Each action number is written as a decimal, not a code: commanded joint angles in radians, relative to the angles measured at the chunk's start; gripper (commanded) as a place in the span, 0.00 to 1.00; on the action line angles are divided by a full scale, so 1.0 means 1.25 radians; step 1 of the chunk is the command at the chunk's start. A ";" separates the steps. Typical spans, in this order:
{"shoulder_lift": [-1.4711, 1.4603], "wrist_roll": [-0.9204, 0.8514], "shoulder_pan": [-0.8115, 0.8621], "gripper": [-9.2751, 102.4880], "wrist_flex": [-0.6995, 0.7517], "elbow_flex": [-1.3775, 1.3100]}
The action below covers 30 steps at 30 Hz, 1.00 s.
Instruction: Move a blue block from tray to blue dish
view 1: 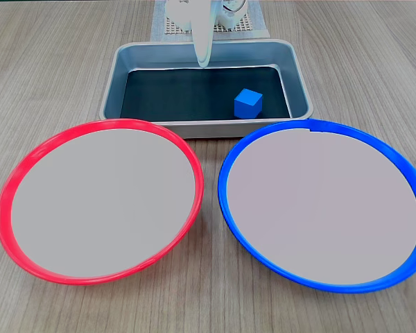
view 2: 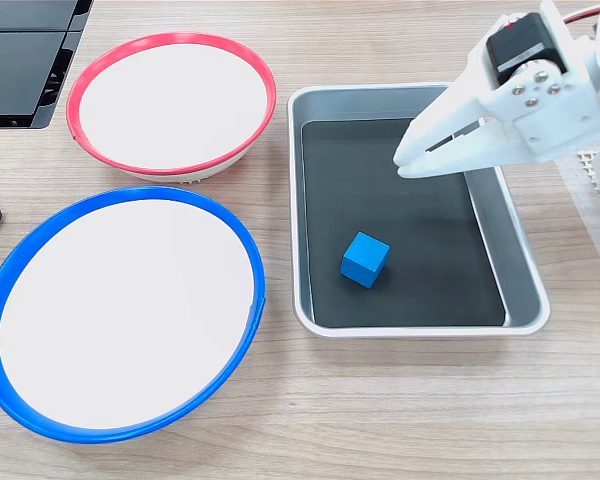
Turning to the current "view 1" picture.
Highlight blue cube block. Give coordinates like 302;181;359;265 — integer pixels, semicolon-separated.
234;88;263;119

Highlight black tray liner mat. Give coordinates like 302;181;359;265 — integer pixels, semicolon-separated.
119;65;292;121

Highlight silver metal tray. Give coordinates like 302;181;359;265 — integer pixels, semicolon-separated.
99;38;315;139

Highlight red rimmed round dish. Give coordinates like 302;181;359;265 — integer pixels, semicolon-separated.
0;118;205;286

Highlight blue rimmed round dish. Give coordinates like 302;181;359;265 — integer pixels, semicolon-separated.
217;118;416;294

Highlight white mesh anti-slip mat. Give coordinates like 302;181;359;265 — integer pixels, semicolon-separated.
163;6;256;35

